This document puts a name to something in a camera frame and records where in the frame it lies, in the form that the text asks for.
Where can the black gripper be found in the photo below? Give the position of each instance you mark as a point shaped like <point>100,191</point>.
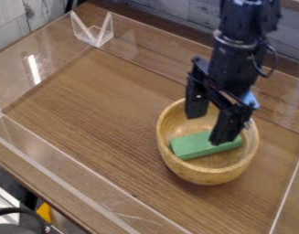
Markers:
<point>222,82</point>

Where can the clear acrylic tray wall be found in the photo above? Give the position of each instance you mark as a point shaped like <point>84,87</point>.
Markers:
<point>79,108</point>

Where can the yellow label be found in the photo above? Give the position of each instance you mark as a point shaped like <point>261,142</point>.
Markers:
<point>43,211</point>

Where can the brown wooden bowl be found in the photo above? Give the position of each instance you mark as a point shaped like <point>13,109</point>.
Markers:
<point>212,169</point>

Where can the clear acrylic corner bracket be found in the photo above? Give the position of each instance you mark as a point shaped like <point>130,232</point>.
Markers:
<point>92,35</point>

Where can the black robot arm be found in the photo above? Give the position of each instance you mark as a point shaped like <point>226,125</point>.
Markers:
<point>245,16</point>

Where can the green rectangular block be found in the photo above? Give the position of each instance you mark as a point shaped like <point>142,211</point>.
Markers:
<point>194,145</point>

